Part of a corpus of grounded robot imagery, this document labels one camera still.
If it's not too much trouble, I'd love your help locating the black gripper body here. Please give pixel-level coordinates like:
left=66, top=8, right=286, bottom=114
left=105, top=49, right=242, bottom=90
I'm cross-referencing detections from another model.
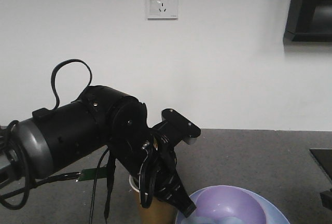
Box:
left=129, top=127, right=196, bottom=217

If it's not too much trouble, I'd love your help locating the brown paper cup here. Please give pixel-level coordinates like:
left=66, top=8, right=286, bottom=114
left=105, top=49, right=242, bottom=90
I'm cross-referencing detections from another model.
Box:
left=129, top=175, right=176, bottom=224

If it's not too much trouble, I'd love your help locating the purple bowl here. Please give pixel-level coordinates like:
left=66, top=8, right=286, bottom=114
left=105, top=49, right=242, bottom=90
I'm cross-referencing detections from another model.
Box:
left=188, top=186, right=266, bottom=223

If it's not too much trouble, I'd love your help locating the light blue spoon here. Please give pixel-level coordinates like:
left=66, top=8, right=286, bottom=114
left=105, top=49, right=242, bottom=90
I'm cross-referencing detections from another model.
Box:
left=191, top=216, right=244, bottom=224

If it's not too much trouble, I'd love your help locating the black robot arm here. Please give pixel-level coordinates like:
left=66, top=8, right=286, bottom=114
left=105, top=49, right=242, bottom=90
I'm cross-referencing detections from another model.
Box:
left=1, top=86, right=201, bottom=216

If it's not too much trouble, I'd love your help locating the light blue plate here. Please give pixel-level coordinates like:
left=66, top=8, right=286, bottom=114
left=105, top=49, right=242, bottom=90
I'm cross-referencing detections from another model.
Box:
left=175, top=185, right=289, bottom=223

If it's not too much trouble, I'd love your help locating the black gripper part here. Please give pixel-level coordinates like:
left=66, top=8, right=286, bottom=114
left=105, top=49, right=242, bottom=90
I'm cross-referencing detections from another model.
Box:
left=320, top=189, right=332, bottom=210

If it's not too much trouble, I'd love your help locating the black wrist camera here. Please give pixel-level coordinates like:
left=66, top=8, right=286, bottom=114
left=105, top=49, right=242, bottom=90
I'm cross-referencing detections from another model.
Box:
left=153, top=108, right=201, bottom=147

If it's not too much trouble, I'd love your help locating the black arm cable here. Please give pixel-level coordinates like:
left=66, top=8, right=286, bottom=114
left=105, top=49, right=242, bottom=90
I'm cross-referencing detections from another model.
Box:
left=50, top=58, right=93, bottom=110

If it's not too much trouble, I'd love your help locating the white wall socket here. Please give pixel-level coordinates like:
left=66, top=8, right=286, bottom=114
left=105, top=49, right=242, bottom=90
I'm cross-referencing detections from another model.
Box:
left=145, top=0, right=178, bottom=20

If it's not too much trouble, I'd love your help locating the black wall shelf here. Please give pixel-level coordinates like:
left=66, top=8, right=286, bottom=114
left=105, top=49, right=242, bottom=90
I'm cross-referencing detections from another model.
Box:
left=284, top=0, right=331, bottom=42

